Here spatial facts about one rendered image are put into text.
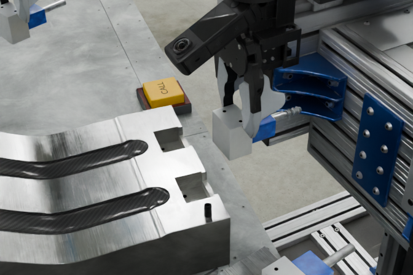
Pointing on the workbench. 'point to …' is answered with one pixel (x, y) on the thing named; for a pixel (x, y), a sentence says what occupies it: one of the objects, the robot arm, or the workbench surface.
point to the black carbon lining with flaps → (82, 160)
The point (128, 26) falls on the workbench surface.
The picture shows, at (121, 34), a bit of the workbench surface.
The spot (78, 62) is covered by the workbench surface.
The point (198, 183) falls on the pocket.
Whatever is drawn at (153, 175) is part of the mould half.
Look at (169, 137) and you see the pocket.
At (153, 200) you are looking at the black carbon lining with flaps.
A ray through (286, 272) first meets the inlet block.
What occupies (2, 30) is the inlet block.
